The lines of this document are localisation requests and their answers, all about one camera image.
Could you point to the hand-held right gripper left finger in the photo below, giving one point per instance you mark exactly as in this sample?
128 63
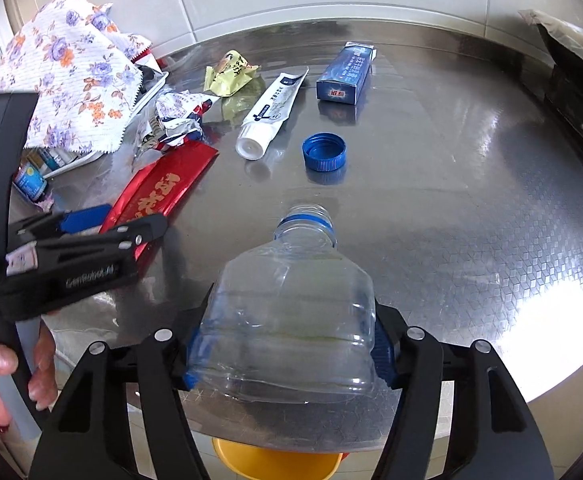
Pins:
179 355

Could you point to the small teal box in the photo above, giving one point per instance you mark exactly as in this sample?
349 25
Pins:
51 157

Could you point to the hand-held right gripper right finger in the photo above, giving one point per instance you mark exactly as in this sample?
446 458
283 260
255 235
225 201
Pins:
384 355

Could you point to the black gas stove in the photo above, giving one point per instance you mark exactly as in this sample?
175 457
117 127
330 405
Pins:
576 105

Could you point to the white red wrapper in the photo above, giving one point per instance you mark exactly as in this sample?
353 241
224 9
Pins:
176 110

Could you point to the white plastic bag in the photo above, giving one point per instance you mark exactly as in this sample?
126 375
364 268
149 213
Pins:
566 32

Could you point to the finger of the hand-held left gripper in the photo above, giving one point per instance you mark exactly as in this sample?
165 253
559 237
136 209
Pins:
84 217
121 240

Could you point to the blue bottle cap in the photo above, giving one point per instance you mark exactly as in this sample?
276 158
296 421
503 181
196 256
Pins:
324 157

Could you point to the blue label medicine bottle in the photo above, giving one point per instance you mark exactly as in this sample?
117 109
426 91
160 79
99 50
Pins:
29 180

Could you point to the clear plastic bottle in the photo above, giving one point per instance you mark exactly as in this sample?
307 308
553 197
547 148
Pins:
281 310

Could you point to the yellow plastic bin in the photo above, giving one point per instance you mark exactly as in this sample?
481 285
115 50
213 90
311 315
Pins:
271 465

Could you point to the white toothpaste tube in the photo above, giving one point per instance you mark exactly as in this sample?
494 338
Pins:
266 115

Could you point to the red foil packet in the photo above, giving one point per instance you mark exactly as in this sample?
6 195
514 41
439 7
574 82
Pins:
166 185

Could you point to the yellow green snack wrapper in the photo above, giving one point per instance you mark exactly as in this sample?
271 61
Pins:
229 75

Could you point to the floral print cloth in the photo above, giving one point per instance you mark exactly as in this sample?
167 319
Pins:
71 70

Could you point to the blue toothpaste box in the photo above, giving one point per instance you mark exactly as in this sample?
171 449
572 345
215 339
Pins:
344 72

